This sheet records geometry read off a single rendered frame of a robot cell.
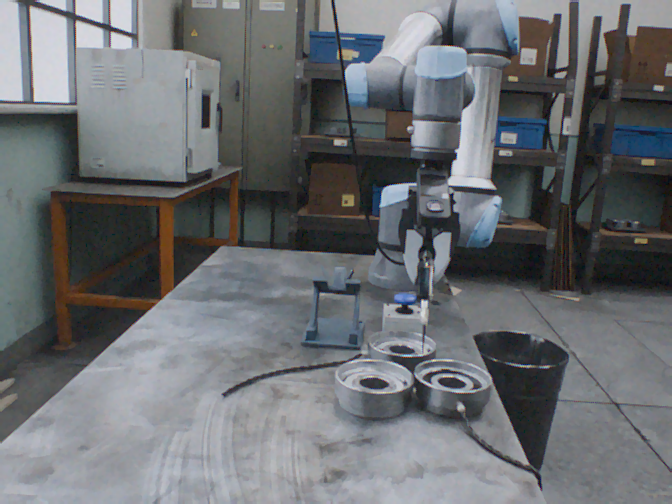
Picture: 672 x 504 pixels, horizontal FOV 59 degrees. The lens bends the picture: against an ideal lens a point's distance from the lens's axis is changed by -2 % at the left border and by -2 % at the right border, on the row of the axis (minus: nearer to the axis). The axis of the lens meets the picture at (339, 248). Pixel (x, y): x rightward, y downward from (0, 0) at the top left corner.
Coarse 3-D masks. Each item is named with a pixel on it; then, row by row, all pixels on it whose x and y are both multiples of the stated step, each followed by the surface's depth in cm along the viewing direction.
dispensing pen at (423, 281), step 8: (424, 256) 96; (424, 264) 96; (424, 272) 94; (424, 280) 93; (424, 288) 93; (416, 296) 93; (424, 296) 93; (424, 304) 93; (424, 312) 93; (424, 320) 92; (424, 328) 92; (424, 336) 92
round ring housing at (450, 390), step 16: (416, 368) 83; (432, 368) 86; (448, 368) 87; (464, 368) 86; (480, 368) 84; (416, 384) 81; (448, 384) 84; (464, 384) 83; (432, 400) 78; (448, 400) 77; (464, 400) 77; (480, 400) 78; (448, 416) 78
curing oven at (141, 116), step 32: (96, 64) 281; (128, 64) 280; (160, 64) 279; (192, 64) 280; (96, 96) 284; (128, 96) 283; (160, 96) 282; (192, 96) 283; (96, 128) 287; (128, 128) 287; (160, 128) 286; (192, 128) 286; (96, 160) 291; (128, 160) 290; (160, 160) 289; (192, 160) 289
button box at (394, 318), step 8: (384, 304) 109; (384, 312) 105; (392, 312) 105; (400, 312) 105; (408, 312) 105; (416, 312) 106; (384, 320) 103; (392, 320) 103; (400, 320) 103; (408, 320) 103; (416, 320) 103; (384, 328) 103; (392, 328) 103; (400, 328) 103; (408, 328) 103; (416, 328) 103
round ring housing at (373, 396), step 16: (352, 368) 85; (368, 368) 85; (384, 368) 85; (400, 368) 84; (336, 384) 79; (368, 384) 83; (384, 384) 82; (352, 400) 77; (368, 400) 76; (384, 400) 76; (400, 400) 77; (368, 416) 77; (384, 416) 77
